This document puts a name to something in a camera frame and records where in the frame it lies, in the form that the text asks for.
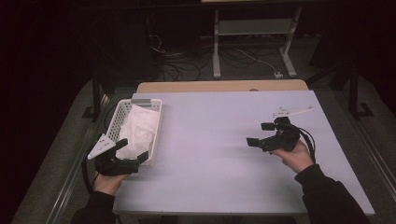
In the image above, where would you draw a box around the white cloth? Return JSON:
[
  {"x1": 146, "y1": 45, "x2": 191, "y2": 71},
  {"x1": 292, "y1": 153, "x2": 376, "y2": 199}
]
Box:
[{"x1": 115, "y1": 104, "x2": 161, "y2": 161}]

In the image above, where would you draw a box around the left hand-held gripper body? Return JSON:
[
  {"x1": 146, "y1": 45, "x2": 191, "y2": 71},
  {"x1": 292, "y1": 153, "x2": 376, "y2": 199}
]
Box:
[{"x1": 87, "y1": 133, "x2": 140, "y2": 177}]

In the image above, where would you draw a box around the white floor cable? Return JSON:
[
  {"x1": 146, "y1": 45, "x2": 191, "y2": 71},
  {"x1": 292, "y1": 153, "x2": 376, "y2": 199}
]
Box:
[{"x1": 237, "y1": 48, "x2": 278, "y2": 74}]

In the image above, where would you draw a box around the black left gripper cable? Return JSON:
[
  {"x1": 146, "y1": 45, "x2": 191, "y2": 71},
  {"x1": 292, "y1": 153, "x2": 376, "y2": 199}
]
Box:
[{"x1": 81, "y1": 158, "x2": 97, "y2": 194}]

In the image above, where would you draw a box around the white metal table frame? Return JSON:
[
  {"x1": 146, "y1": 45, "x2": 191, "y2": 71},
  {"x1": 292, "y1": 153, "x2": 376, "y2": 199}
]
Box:
[{"x1": 212, "y1": 6, "x2": 303, "y2": 79}]

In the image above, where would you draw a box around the person's right hand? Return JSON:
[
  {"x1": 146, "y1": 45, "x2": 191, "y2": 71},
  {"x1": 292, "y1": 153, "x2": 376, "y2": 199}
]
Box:
[{"x1": 270, "y1": 139, "x2": 316, "y2": 175}]

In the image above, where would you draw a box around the white plastic basket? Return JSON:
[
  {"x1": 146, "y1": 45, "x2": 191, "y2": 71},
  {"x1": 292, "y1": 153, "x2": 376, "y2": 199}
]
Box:
[{"x1": 101, "y1": 98, "x2": 163, "y2": 166}]

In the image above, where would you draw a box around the person's left hand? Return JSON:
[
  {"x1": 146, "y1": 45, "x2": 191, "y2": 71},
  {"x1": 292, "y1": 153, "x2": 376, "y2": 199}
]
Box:
[{"x1": 92, "y1": 173, "x2": 129, "y2": 197}]

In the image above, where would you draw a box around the black metal stand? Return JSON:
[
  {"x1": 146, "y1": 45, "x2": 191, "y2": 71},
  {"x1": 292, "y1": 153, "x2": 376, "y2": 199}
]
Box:
[
  {"x1": 81, "y1": 73, "x2": 106, "y2": 123},
  {"x1": 346, "y1": 60, "x2": 375, "y2": 120}
]

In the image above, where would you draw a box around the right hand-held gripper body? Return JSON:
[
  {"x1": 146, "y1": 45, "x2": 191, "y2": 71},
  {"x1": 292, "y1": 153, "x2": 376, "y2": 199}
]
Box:
[{"x1": 257, "y1": 105, "x2": 314, "y2": 153}]

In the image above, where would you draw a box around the bundle of black floor cables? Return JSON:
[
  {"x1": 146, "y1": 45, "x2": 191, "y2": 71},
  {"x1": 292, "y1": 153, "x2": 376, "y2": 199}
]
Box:
[{"x1": 148, "y1": 32, "x2": 204, "y2": 82}]

